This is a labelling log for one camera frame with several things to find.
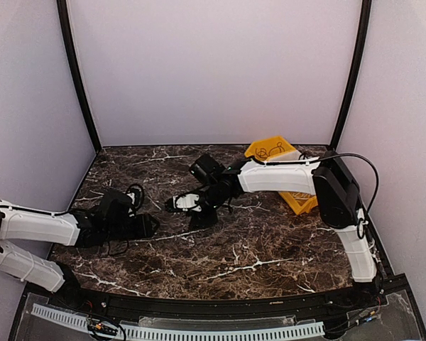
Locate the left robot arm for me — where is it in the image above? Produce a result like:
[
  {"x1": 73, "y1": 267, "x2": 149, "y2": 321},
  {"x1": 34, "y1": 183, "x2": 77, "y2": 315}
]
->
[{"x1": 0, "y1": 188, "x2": 160, "y2": 310}]

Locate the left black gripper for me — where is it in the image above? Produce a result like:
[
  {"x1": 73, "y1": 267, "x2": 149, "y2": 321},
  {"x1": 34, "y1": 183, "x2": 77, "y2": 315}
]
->
[{"x1": 105, "y1": 213, "x2": 160, "y2": 242}]

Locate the far yellow plastic bin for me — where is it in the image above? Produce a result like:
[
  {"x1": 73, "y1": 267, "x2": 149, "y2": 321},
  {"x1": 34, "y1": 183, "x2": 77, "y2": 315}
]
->
[{"x1": 244, "y1": 136, "x2": 296, "y2": 161}]

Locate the black front rail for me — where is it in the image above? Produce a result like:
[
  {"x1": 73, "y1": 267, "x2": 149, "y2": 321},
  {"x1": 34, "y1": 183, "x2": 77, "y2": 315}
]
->
[{"x1": 50, "y1": 286, "x2": 387, "y2": 320}]

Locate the black frame post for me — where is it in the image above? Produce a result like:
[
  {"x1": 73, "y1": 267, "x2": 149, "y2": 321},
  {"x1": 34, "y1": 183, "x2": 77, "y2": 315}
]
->
[
  {"x1": 56, "y1": 0, "x2": 102, "y2": 153},
  {"x1": 329, "y1": 0, "x2": 372, "y2": 150}
]

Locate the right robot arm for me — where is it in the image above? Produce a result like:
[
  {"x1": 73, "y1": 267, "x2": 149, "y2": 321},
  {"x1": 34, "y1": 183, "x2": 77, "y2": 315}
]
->
[{"x1": 174, "y1": 153, "x2": 377, "y2": 308}]

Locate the near yellow plastic bin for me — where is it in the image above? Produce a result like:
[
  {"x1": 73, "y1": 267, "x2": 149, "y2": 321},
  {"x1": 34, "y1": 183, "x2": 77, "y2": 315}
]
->
[{"x1": 279, "y1": 192, "x2": 318, "y2": 215}]

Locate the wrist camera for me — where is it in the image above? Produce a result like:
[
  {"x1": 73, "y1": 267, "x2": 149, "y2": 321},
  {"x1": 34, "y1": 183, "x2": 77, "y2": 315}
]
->
[
  {"x1": 165, "y1": 193, "x2": 202, "y2": 213},
  {"x1": 126, "y1": 183, "x2": 145, "y2": 214}
]

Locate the white slotted cable duct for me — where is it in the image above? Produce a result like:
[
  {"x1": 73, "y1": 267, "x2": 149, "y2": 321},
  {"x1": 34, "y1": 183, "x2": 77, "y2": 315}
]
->
[{"x1": 31, "y1": 303, "x2": 325, "y2": 340}]

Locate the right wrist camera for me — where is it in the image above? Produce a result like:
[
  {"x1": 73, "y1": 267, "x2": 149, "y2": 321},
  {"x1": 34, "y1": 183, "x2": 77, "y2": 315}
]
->
[{"x1": 165, "y1": 193, "x2": 202, "y2": 213}]

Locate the left black frame post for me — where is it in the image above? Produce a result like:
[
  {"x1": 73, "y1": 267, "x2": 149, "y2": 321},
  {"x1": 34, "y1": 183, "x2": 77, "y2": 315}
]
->
[{"x1": 56, "y1": 0, "x2": 102, "y2": 153}]

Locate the right black frame post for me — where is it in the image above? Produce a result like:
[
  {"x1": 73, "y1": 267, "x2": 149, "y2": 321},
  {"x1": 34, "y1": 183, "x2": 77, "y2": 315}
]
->
[{"x1": 329, "y1": 0, "x2": 372, "y2": 150}]

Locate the white plastic bin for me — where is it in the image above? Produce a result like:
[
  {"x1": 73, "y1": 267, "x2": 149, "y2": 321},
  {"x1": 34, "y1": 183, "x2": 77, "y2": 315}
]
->
[{"x1": 281, "y1": 150, "x2": 302, "y2": 161}]

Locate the yellow plastic bin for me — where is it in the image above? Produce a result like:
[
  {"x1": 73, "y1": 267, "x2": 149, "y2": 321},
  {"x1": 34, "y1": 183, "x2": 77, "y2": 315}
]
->
[
  {"x1": 244, "y1": 136, "x2": 296, "y2": 161},
  {"x1": 279, "y1": 192, "x2": 318, "y2": 215}
]

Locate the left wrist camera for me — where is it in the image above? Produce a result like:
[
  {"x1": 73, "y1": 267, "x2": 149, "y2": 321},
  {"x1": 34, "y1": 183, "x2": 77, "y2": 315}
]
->
[{"x1": 126, "y1": 183, "x2": 145, "y2": 214}]

